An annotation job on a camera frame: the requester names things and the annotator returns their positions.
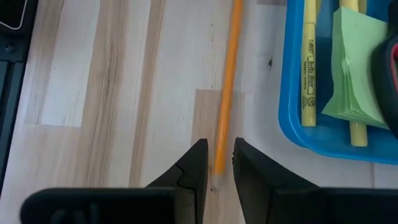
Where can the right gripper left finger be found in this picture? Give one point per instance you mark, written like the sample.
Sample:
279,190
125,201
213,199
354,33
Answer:
124,205

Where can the orange pencil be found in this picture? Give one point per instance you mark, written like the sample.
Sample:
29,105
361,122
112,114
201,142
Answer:
228,87

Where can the yellow pencil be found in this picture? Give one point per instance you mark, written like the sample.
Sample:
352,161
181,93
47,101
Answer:
358,137

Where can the black aluminium frame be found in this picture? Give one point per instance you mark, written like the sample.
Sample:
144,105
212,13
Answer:
6,93

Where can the blue plastic pencil case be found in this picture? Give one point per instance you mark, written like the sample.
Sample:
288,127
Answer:
290,93

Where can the yellow highlighter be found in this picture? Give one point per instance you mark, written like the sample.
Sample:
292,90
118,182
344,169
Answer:
308,62

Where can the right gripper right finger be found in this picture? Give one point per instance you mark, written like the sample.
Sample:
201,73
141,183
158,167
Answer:
295,205

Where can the green sticky note pad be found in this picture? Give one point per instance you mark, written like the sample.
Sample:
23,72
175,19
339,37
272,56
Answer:
357,62

